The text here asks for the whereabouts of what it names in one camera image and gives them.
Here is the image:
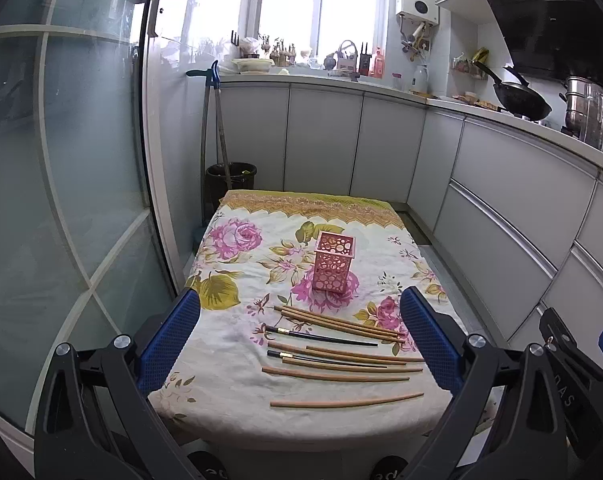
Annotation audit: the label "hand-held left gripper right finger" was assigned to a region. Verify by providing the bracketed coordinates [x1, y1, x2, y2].
[399, 286, 568, 480]

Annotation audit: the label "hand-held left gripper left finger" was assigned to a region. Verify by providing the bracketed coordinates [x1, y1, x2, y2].
[34, 287, 207, 480]

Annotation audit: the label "wooden chopstick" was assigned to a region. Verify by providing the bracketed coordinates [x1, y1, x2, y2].
[262, 367, 411, 382]
[282, 357, 424, 373]
[288, 315, 407, 344]
[280, 310, 406, 341]
[268, 342, 407, 365]
[274, 305, 400, 336]
[270, 393, 425, 408]
[305, 346, 427, 362]

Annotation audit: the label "black chopstick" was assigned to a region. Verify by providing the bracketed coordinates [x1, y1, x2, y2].
[266, 326, 379, 347]
[266, 350, 388, 368]

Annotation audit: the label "pink perforated utensil holder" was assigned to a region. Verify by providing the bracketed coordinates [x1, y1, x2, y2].
[311, 231, 357, 293]

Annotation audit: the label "floral printed cloth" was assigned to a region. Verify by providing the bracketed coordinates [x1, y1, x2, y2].
[148, 190, 502, 443]

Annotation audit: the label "black trash bin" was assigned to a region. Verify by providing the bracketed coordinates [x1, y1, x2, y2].
[205, 162, 258, 211]

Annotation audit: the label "glass sliding door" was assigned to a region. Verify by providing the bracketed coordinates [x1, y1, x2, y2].
[0, 0, 182, 436]

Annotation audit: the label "grey kitchen cabinets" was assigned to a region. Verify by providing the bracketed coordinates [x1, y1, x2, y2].
[216, 82, 603, 376]

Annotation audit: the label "mop with blue clip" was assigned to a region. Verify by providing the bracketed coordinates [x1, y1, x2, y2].
[186, 60, 231, 206]

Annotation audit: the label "gas stove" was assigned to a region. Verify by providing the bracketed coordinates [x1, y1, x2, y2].
[501, 109, 585, 137]

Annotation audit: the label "steel steamer pot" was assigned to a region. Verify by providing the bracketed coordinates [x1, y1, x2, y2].
[559, 76, 603, 152]

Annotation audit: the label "black wok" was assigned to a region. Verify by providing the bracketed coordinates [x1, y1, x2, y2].
[473, 60, 553, 122]

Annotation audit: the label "row of small figurines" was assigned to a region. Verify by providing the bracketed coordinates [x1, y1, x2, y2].
[259, 34, 298, 67]

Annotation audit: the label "black range hood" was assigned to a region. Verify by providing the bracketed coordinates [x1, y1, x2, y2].
[474, 0, 603, 82]

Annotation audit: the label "kitchen window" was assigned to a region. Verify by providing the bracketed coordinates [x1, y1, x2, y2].
[242, 0, 382, 61]

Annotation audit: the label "wall rack with yellow packets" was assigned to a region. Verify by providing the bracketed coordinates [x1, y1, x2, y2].
[451, 47, 490, 81]

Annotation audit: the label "small handled basket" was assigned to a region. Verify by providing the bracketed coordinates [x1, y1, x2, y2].
[337, 40, 357, 74]

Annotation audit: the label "metal door handle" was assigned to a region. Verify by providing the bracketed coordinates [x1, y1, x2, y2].
[148, 0, 183, 37]

